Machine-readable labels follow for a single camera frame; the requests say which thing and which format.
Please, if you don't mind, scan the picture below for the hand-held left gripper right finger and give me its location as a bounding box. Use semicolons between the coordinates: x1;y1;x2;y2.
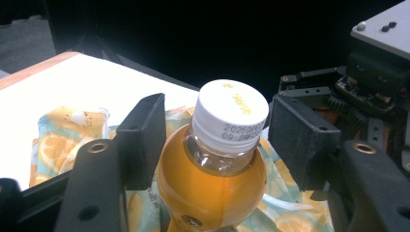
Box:
268;95;410;232

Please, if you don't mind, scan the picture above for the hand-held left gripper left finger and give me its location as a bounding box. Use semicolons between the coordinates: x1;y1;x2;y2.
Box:
54;93;167;232

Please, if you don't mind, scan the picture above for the fruit-print cloth bag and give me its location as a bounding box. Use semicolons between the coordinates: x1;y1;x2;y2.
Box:
29;105;335;232

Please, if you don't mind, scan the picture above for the orange drink bottle white cap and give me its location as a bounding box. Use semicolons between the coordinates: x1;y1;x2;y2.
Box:
156;79;270;232

